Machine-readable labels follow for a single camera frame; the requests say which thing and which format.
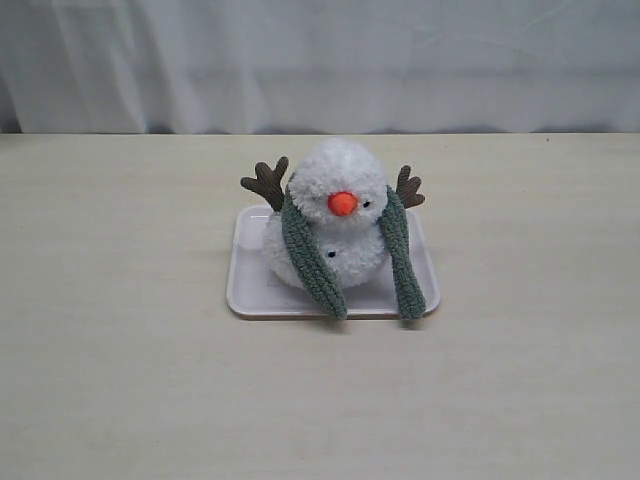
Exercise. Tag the white curtain backdrop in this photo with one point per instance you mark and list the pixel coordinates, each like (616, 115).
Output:
(270, 67)

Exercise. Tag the white plush snowman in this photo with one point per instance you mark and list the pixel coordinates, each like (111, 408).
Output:
(340, 188)

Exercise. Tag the white rectangular tray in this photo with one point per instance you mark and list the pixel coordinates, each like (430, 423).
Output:
(255, 292)

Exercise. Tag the green fuzzy scarf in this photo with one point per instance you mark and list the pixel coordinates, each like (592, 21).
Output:
(326, 268)

